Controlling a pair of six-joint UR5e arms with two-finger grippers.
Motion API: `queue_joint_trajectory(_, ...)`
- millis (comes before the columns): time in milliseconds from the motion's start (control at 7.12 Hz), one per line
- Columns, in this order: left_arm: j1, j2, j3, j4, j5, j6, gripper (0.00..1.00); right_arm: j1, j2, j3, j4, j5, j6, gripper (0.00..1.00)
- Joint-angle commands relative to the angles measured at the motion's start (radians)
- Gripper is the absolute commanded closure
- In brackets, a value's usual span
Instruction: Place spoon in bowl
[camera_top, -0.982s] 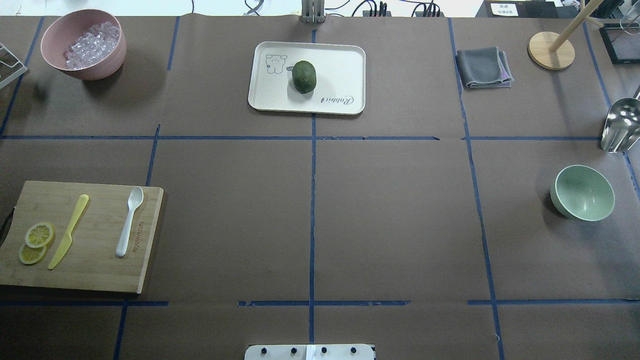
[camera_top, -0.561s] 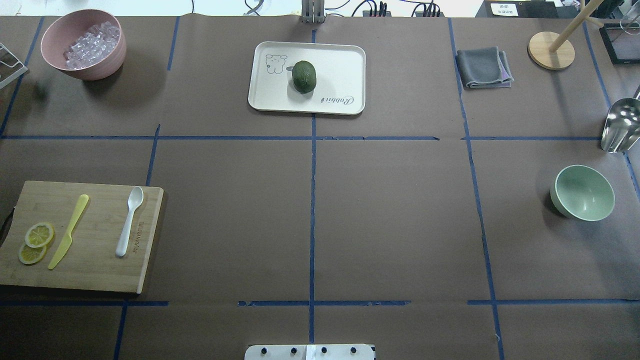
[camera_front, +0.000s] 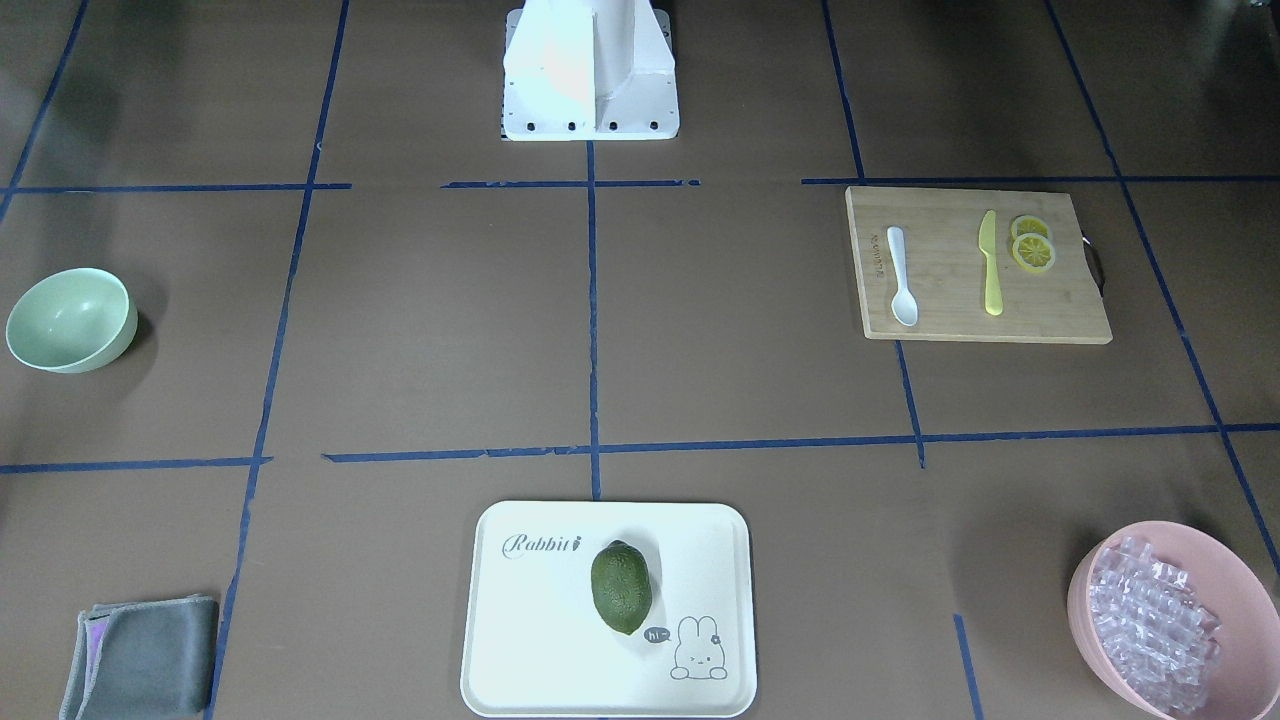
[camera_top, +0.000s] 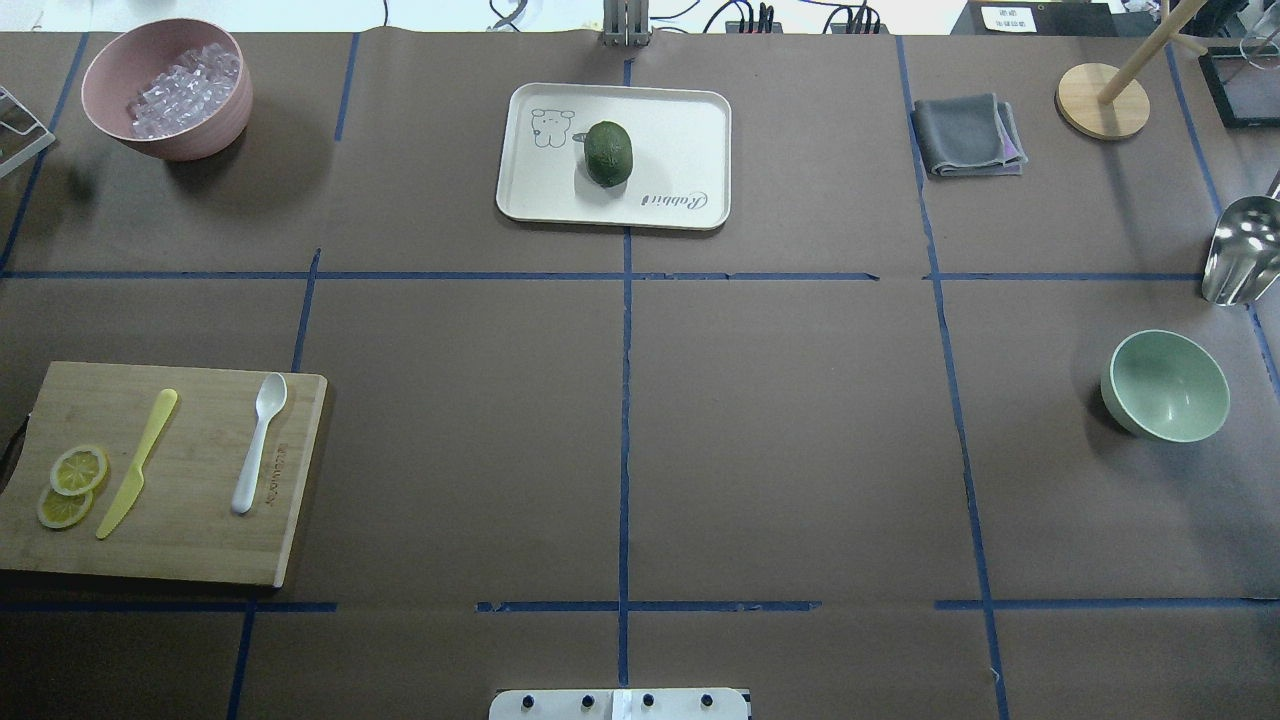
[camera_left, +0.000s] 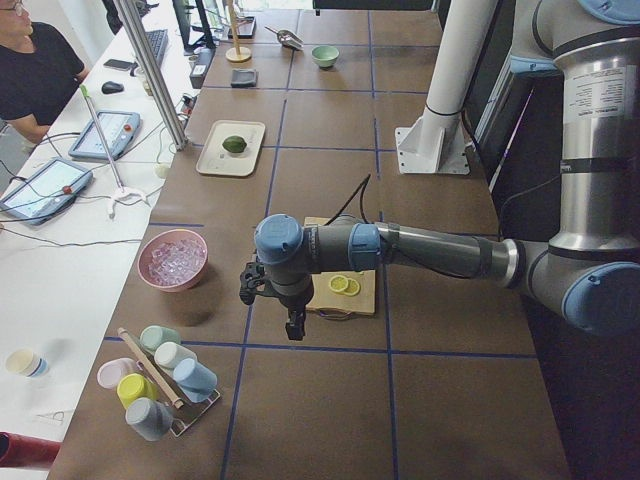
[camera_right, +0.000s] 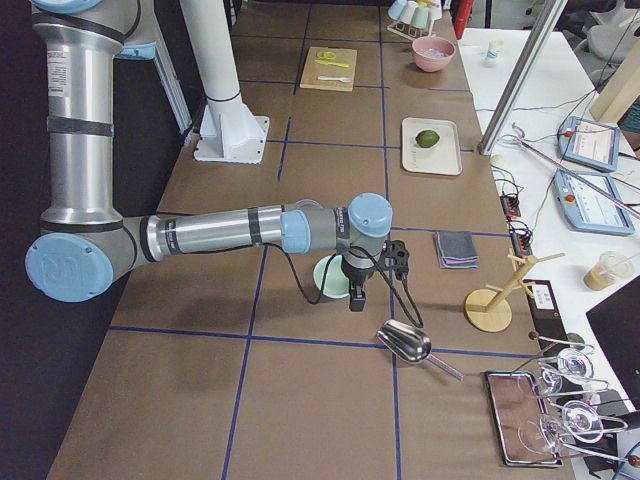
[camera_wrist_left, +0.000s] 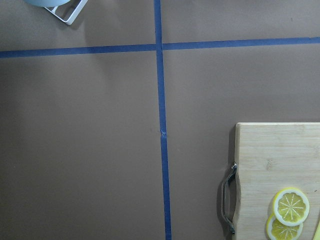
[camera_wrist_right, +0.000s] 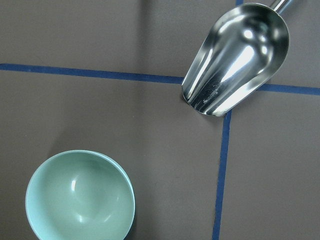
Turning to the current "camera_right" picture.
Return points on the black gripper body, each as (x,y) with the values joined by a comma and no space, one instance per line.
(354,276)

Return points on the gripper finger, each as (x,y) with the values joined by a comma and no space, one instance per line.
(354,297)
(361,297)

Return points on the white plastic spoon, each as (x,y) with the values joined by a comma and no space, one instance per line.
(343,79)

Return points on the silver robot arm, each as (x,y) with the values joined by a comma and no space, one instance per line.
(85,243)

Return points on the mint green bowl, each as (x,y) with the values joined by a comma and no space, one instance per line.
(329,277)

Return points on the pink bowl with ice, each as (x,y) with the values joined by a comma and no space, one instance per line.
(432,53)

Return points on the metal ice scoop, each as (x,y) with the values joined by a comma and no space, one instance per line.
(412,345)

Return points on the grey folded cloth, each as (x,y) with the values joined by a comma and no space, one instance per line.
(456,250)

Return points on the wooden cup tree stand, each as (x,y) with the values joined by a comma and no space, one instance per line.
(487,308)

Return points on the beige serving tray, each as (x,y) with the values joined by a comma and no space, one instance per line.
(442,159)

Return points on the green lime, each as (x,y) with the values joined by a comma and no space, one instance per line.
(427,139)

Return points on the wooden cutting board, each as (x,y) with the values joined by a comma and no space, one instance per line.
(311,70)

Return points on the metal mirror tray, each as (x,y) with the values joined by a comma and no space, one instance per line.
(513,402)

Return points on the yellow plastic knife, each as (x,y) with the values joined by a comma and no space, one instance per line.
(331,63)

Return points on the yellow lemon slices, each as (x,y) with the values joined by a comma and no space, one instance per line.
(328,56)

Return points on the lower teach pendant tablet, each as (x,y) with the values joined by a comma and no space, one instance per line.
(587,210)

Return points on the teach pendant tablet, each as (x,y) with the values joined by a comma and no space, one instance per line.
(587,210)
(590,143)

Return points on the wine glass rack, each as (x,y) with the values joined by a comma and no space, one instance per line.
(565,379)

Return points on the iced coffee plastic cup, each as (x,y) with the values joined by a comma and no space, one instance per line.
(610,268)

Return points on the white cup rack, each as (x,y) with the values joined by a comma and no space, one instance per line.
(407,31)

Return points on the paper cup on desk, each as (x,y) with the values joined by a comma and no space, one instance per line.
(493,52)

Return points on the green cup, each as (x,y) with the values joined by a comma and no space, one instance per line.
(420,17)

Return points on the white cup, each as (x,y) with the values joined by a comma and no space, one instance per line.
(408,11)

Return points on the upper teach pendant tablet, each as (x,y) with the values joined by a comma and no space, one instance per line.
(590,143)

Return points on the light blue cup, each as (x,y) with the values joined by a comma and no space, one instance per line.
(396,9)

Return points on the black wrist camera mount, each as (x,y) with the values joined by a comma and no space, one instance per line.
(395,258)

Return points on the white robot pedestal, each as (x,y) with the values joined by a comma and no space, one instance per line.
(229,131)

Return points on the aluminium frame post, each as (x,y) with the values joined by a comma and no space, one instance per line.
(532,49)

